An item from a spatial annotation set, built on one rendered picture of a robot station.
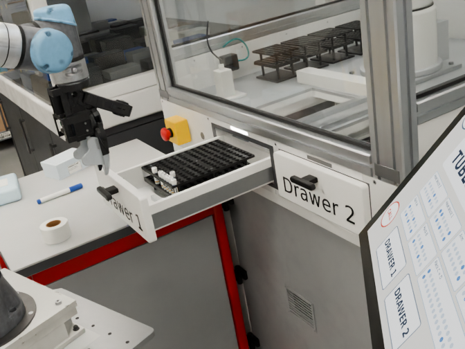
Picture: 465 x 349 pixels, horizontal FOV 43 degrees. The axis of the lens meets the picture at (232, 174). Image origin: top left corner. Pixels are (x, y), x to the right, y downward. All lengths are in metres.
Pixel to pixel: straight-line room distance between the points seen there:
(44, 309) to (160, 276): 0.56
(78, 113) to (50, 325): 0.43
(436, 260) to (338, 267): 0.70
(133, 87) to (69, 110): 0.95
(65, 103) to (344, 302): 0.75
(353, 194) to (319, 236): 0.24
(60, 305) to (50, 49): 0.45
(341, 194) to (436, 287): 0.57
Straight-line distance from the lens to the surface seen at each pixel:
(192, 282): 1.71
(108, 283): 1.60
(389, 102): 1.03
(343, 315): 1.44
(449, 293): 0.63
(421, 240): 0.73
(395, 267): 0.75
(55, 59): 1.07
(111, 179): 1.39
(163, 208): 1.30
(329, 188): 1.21
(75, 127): 1.28
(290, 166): 1.30
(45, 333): 1.14
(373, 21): 1.02
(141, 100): 2.23
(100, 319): 1.21
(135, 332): 1.14
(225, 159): 1.43
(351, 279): 1.35
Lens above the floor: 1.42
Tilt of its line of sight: 23 degrees down
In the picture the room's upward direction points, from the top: 10 degrees counter-clockwise
